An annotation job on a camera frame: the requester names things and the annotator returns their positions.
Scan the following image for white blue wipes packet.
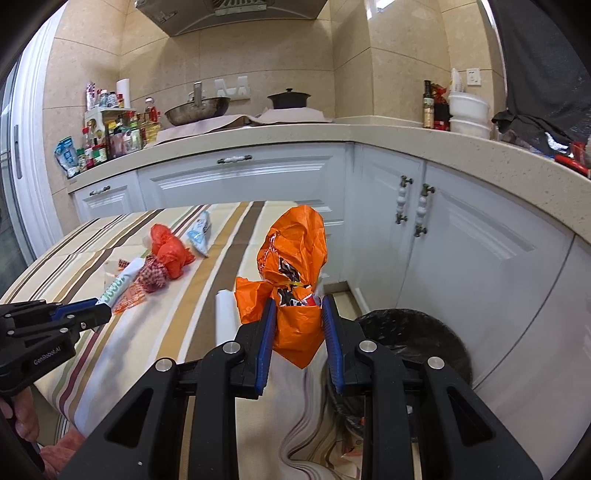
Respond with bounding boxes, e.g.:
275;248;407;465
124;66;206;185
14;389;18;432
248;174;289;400
186;210;211;257

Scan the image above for orange snack bag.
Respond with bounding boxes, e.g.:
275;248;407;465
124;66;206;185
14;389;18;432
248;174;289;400
235;205;328;369

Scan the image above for black trash bin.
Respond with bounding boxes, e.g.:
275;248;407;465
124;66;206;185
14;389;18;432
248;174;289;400
325;309;473;438

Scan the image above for red kitchen tool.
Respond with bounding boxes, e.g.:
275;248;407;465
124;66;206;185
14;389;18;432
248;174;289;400
554;142;591;179

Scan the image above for person's left hand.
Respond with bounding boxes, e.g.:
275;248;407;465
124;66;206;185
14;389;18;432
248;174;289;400
1;387;39;442

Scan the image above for small orange wrapper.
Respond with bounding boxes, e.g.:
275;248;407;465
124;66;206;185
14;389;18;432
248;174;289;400
112;282;146;315

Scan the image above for white green tube wrapper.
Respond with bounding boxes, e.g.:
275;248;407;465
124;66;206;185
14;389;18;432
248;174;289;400
96;258;145;309

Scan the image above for red checkered wrapper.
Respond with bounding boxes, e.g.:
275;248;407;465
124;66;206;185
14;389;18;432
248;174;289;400
135;255;168;293

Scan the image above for striped tablecloth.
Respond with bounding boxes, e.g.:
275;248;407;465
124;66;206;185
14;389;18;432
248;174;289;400
2;201;361;479

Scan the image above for orange plastic bag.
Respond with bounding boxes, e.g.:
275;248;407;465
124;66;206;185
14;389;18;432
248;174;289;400
150;224;195;280

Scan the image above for blue white seasoning bag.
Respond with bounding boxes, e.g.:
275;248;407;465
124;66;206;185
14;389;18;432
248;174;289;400
54;136;79;179

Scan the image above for white spice rack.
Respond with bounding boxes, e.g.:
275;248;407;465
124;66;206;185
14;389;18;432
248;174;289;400
84;106;134;160

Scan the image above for cooking oil bottle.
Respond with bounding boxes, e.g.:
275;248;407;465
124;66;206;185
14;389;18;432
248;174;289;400
143;97;161;143

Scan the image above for paper towel roll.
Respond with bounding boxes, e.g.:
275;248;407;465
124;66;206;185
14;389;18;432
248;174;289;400
116;78;131;109

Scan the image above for steel wok pan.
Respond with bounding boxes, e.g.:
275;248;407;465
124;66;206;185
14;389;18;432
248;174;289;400
165;82;230;126

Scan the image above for dark sauce bottle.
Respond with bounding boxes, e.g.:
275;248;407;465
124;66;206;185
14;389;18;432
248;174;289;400
423;80;435;129

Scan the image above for red packaged goods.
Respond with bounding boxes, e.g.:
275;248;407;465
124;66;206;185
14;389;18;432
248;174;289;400
432;83;451;131

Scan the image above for white stacked bowls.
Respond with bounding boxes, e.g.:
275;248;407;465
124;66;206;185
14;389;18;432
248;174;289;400
448;92;491;139

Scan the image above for beige stove cover cloth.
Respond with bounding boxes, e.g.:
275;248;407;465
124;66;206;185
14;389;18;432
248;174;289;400
155;107;331;145

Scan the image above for black lidded pot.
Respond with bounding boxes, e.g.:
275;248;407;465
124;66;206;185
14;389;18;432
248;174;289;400
269;88;311;110

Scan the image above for range hood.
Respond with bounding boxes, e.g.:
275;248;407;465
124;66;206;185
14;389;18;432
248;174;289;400
134;0;327;37

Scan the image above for black hanging cloth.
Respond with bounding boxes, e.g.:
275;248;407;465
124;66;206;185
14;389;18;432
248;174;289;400
490;0;590;157

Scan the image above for small drawer handle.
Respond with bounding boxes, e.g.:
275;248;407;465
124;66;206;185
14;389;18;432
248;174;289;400
89;185;111;197

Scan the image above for right cabinet door handle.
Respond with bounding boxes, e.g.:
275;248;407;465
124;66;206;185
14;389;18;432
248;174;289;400
414;183;436;238

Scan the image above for cabinet door handle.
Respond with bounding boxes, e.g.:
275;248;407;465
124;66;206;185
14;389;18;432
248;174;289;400
414;183;436;238
396;175;414;225

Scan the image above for left cabinet door handle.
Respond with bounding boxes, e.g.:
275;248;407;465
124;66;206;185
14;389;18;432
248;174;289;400
396;175;414;225

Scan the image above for wide drawer handle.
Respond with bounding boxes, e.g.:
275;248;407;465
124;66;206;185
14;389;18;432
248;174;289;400
217;155;252;165

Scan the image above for white wall socket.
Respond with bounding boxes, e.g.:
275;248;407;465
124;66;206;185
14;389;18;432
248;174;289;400
466;68;482;86

